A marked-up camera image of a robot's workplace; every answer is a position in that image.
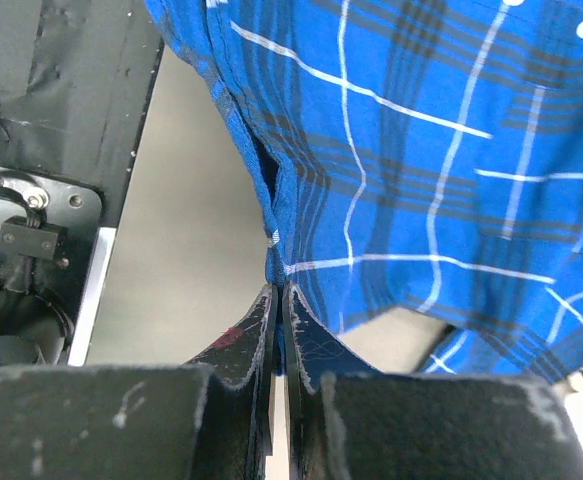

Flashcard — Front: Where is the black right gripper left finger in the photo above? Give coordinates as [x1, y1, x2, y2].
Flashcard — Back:
[0, 286, 278, 479]

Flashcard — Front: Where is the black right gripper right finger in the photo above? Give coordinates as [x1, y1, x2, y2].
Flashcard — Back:
[281, 283, 583, 479]

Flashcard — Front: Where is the blue plaid shirt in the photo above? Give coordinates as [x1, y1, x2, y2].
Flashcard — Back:
[146, 1, 583, 382]

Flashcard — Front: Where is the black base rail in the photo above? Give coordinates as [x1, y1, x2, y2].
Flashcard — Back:
[0, 1, 163, 366]

